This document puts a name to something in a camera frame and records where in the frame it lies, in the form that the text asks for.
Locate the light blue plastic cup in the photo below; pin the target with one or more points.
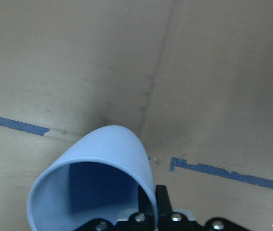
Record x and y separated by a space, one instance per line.
97 177

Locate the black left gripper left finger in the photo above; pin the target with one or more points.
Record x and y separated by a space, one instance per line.
142 220

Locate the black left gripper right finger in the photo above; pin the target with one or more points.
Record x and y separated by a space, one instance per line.
171 220

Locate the brown paper table cover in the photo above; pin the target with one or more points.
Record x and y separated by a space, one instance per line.
193 79

